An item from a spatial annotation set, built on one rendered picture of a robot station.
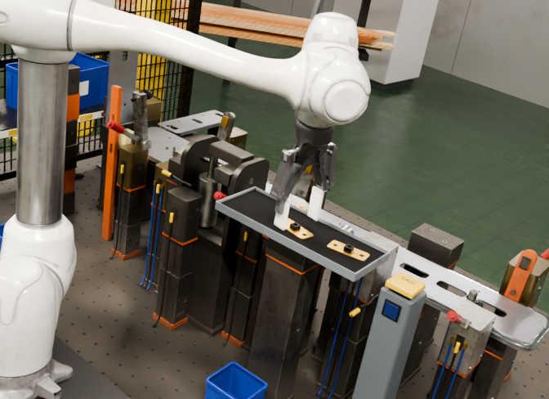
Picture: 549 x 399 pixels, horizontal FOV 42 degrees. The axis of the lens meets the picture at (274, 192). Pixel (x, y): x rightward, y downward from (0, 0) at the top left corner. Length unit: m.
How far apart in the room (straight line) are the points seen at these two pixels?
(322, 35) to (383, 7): 5.65
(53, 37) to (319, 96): 0.49
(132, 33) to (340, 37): 0.37
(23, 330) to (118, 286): 0.60
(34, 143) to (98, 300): 0.60
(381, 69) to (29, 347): 5.80
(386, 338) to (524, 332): 0.39
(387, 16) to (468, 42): 1.51
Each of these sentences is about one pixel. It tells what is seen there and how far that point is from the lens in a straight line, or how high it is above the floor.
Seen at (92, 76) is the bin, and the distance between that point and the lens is 2.41.
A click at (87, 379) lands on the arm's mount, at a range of 1.70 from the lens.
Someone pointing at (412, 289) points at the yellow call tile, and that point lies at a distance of 1.42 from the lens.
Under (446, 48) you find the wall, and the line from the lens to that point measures 8.34.
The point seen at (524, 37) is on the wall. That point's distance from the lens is 7.95.
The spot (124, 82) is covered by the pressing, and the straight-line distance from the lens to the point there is 2.37.
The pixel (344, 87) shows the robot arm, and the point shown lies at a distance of 1.16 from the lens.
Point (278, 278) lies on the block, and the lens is 1.57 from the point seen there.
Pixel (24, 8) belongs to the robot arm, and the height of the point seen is 1.55.
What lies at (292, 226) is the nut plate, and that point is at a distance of 1.52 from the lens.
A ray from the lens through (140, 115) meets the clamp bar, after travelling 2.05.
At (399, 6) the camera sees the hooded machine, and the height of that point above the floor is 0.81.
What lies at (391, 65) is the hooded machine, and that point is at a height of 0.25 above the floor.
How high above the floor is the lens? 1.86
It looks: 25 degrees down
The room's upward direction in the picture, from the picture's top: 10 degrees clockwise
